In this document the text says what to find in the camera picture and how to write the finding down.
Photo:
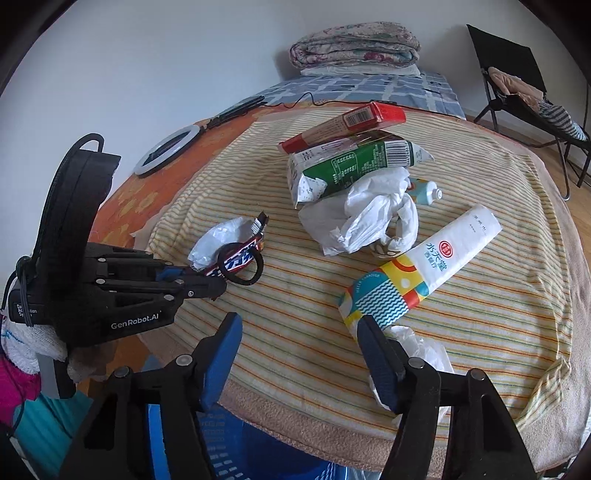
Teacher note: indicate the striped yellow towel blanket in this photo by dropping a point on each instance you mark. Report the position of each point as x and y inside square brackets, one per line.
[520, 310]

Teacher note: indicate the black folding chair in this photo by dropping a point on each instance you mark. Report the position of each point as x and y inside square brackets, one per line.
[518, 60]

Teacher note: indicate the white plastic bag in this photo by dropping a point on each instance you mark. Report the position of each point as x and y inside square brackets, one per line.
[376, 211]

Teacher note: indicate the folded floral quilt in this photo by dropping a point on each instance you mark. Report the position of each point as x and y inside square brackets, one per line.
[379, 43]

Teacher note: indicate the blue checked bed sheet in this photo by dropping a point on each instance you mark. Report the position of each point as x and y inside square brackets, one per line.
[429, 92]

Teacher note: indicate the blue plastic basket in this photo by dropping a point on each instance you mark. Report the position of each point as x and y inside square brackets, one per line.
[240, 451]

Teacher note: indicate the snickers candy wrapper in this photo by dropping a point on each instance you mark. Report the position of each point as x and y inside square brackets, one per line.
[232, 250]

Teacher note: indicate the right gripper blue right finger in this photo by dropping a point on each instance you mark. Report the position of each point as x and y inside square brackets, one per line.
[386, 366]

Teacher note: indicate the green white milk carton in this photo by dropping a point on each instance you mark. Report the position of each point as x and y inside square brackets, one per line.
[329, 168]

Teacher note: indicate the white ring light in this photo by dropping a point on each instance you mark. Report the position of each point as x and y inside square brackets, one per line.
[167, 150]

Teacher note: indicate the orange print cream tube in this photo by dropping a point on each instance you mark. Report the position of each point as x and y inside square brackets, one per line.
[424, 192]

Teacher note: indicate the striped clothes on chair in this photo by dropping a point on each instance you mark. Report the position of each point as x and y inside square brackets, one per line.
[558, 117]

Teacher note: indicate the left hand white glove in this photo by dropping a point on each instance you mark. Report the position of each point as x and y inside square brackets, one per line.
[23, 344]

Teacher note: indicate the red cardboard box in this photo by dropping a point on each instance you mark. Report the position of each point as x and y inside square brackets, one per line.
[370, 116]

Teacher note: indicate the beige cloth on chair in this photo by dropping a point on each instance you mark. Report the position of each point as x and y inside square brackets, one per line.
[513, 85]

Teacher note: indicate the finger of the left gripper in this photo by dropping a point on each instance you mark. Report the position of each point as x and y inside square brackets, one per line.
[172, 273]
[203, 287]

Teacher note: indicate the white colourful tissue pack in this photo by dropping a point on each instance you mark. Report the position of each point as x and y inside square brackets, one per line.
[390, 291]

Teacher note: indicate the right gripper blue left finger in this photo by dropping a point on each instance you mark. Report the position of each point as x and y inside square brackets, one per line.
[213, 358]

